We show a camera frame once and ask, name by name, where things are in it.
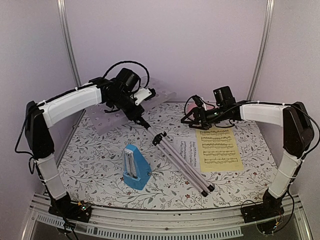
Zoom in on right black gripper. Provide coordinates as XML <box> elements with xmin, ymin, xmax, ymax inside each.
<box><xmin>181</xmin><ymin>105</ymin><xmax>227</xmax><ymax>130</ymax></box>

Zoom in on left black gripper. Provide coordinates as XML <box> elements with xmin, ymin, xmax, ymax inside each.
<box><xmin>110</xmin><ymin>91</ymin><xmax>145</xmax><ymax>121</ymax></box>

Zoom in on yellow sheet music page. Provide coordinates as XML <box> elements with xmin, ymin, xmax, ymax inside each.
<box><xmin>195</xmin><ymin>127</ymin><xmax>244</xmax><ymax>173</ymax></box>

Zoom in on lilac music stand with tripod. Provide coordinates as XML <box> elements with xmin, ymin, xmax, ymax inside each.
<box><xmin>88</xmin><ymin>77</ymin><xmax>215</xmax><ymax>197</ymax></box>

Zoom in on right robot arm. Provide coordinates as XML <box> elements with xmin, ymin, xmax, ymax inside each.
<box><xmin>180</xmin><ymin>86</ymin><xmax>315</xmax><ymax>218</ymax></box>

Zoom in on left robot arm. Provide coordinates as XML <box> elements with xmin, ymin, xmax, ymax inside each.
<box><xmin>19</xmin><ymin>68</ymin><xmax>156</xmax><ymax>217</ymax></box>

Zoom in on pink plate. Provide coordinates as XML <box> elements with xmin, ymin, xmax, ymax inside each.
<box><xmin>185</xmin><ymin>102</ymin><xmax>215</xmax><ymax>116</ymax></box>

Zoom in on white sheet music page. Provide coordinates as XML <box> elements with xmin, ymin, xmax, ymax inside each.
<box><xmin>173</xmin><ymin>136</ymin><xmax>200</xmax><ymax>170</ymax></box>

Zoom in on blue metronome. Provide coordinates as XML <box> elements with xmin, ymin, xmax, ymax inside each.
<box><xmin>122</xmin><ymin>144</ymin><xmax>152</xmax><ymax>191</ymax></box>

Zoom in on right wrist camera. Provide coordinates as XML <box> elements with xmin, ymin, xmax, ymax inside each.
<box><xmin>191</xmin><ymin>95</ymin><xmax>204</xmax><ymax>108</ymax></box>

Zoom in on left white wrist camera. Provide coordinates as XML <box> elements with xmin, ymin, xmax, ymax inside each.
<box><xmin>132</xmin><ymin>88</ymin><xmax>156</xmax><ymax>106</ymax></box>

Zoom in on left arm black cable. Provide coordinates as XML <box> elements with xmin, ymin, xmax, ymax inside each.
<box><xmin>103</xmin><ymin>60</ymin><xmax>151</xmax><ymax>93</ymax></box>

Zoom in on front aluminium rail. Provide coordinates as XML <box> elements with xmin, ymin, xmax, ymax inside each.
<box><xmin>22</xmin><ymin>194</ymin><xmax>313</xmax><ymax>240</ymax></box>

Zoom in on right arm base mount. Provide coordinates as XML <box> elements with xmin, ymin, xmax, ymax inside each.
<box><xmin>240</xmin><ymin>200</ymin><xmax>285</xmax><ymax>223</ymax></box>

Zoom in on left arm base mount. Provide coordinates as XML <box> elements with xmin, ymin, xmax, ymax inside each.
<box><xmin>48</xmin><ymin>199</ymin><xmax>92</xmax><ymax>223</ymax></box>

